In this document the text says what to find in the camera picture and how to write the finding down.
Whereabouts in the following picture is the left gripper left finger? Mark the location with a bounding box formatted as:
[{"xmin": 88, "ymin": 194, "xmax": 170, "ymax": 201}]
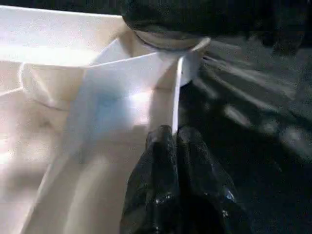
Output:
[{"xmin": 119, "ymin": 124, "xmax": 180, "ymax": 234}]

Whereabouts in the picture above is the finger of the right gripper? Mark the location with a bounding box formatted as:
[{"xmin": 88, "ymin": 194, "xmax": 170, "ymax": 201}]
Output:
[{"xmin": 120, "ymin": 0, "xmax": 220, "ymax": 41}]

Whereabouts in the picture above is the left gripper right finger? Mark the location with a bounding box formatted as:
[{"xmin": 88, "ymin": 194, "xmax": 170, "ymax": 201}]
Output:
[{"xmin": 176, "ymin": 126, "xmax": 252, "ymax": 234}]

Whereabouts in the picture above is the white plastic table leg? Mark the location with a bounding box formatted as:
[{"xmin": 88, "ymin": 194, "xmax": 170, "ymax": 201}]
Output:
[{"xmin": 135, "ymin": 29, "xmax": 204, "ymax": 51}]

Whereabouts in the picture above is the white plastic table top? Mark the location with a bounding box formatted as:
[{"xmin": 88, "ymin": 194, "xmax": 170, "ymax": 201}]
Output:
[{"xmin": 0, "ymin": 4, "xmax": 212, "ymax": 234}]

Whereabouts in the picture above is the black mat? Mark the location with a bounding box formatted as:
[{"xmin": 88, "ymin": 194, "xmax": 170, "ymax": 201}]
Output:
[{"xmin": 0, "ymin": 0, "xmax": 312, "ymax": 234}]

